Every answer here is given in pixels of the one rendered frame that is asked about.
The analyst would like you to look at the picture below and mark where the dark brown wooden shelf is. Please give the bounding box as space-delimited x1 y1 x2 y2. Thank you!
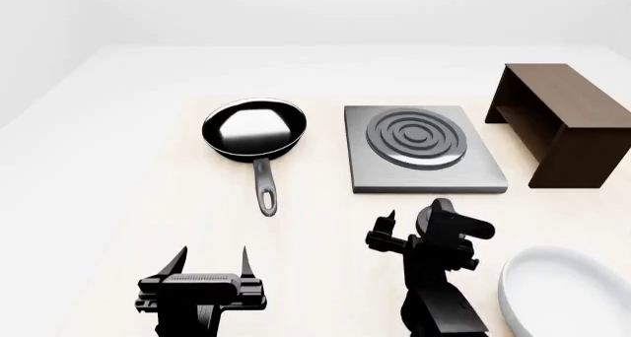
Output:
484 62 631 189

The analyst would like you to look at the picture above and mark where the white bowl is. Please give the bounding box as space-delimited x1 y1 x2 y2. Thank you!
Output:
497 245 631 337

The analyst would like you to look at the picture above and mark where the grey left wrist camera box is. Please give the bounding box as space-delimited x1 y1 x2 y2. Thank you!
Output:
161 272 239 295

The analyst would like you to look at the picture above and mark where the grey square stove plate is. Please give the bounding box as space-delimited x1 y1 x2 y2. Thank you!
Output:
343 104 509 195

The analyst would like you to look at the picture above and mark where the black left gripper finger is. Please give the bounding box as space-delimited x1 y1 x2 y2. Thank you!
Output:
158 245 189 278
240 245 255 279

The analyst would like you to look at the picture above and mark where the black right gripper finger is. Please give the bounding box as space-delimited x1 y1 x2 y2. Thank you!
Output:
374 210 397 239

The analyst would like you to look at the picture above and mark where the black frying pan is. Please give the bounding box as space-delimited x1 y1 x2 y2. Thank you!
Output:
201 98 308 218

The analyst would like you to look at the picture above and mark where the dark round coil burner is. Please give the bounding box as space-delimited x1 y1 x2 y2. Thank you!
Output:
366 106 468 171

